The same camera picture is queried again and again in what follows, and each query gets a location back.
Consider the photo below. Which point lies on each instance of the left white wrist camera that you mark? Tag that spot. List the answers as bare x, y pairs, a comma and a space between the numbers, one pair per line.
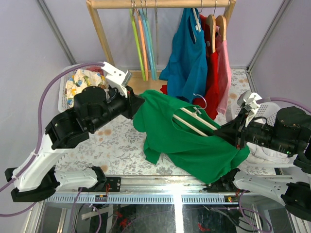
117, 78

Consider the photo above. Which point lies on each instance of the cream white hanger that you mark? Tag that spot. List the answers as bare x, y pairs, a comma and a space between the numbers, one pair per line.
196, 115

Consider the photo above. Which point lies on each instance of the white plastic basket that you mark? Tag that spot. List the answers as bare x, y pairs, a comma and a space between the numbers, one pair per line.
268, 111
62, 105

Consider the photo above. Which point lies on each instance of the left white plastic basket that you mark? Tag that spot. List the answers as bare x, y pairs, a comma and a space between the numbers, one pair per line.
62, 105

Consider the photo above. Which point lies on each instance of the white cloth in basket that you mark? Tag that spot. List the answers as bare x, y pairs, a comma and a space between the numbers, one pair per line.
261, 155

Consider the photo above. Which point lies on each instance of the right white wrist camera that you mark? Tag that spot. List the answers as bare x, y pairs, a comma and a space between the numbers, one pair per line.
248, 101

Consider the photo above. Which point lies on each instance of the red t shirt hanging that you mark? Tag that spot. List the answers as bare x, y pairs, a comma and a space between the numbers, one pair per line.
212, 90

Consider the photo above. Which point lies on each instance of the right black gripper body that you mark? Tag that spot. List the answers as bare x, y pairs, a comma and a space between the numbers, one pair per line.
245, 133

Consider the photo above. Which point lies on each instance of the green plastic hanger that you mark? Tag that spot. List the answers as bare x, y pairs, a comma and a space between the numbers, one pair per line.
135, 31

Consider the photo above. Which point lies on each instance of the aluminium mounting rail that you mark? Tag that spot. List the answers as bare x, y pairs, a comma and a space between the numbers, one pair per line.
150, 190

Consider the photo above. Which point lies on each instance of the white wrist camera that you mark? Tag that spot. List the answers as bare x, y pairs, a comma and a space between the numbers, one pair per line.
248, 101
117, 78

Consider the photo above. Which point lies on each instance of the white hanger with blue shirt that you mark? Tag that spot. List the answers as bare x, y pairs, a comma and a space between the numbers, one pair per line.
197, 20

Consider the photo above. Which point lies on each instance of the patterned cream cloth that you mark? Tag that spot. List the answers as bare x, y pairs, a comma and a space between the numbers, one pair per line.
80, 80

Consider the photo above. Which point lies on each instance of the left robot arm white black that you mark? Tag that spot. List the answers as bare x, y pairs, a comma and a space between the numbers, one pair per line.
93, 108

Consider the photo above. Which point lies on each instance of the right white plastic basket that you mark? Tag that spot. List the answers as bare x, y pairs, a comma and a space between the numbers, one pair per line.
268, 111

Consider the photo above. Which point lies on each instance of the orange plastic hanger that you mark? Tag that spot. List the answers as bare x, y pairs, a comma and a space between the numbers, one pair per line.
142, 47

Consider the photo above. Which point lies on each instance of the blue t shirt hanging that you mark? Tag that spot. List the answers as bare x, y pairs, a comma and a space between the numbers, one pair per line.
186, 71

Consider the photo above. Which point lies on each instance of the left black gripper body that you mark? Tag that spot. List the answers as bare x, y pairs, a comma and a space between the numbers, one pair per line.
118, 103

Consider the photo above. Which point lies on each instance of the dark red cloth in basket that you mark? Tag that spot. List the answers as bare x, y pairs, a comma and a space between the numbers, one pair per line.
97, 69

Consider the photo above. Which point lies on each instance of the teal plastic hanger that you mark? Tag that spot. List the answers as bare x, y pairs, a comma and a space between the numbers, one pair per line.
153, 62

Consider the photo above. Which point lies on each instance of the floral table cloth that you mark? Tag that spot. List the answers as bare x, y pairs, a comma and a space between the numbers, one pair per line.
118, 148

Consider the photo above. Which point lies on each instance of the wooden hanger with pink shirt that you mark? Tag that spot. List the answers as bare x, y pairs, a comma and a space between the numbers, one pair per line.
219, 21

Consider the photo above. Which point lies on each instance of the pink t shirt hanging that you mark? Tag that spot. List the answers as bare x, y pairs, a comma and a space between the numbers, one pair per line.
224, 72

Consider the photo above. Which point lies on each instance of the green t shirt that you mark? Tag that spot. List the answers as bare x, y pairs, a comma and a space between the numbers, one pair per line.
188, 143

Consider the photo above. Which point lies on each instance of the blue plastic hanger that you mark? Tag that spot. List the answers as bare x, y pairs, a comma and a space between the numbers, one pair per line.
146, 37

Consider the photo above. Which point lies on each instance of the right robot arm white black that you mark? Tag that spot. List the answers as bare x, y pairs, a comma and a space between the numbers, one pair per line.
291, 135

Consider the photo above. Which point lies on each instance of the wooden hanger with red shirt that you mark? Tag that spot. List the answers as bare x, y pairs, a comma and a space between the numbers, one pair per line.
208, 25

